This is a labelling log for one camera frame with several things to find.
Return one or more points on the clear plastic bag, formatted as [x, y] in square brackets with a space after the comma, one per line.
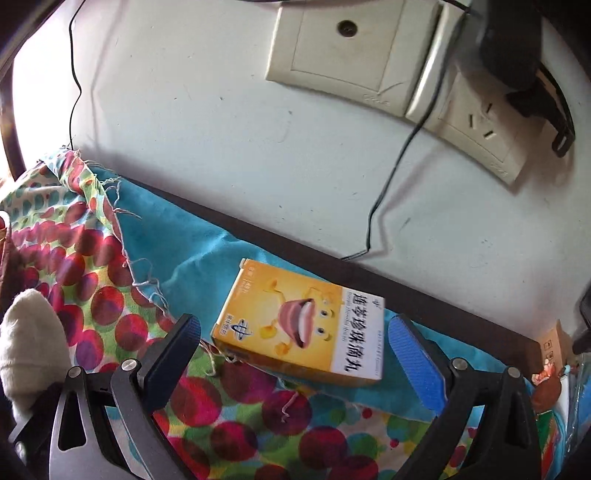
[577, 410]

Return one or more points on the white wall antenna plate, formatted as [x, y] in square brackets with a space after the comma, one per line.
[351, 50]

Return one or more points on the teal cloth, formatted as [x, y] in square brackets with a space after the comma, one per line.
[184, 244]

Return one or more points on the rolled white sock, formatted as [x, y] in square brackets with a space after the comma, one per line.
[30, 341]

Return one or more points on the red green packet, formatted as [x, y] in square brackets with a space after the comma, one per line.
[547, 438]

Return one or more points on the brown small figurine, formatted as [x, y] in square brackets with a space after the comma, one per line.
[549, 387]

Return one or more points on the black power adapter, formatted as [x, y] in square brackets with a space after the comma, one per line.
[508, 41]

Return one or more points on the black plug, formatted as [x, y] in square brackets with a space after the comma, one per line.
[545, 110]

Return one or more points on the small cardboard box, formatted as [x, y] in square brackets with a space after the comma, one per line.
[556, 341]

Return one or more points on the white wall power socket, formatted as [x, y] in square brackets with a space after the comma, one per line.
[489, 134]

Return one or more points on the colourful dotted cloth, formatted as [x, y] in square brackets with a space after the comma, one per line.
[92, 258]

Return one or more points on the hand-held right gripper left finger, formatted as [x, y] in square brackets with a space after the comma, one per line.
[175, 350]

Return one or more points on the yellow medicine box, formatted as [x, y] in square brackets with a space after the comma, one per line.
[286, 332]

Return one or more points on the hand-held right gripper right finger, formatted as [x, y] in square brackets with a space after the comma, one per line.
[415, 364]

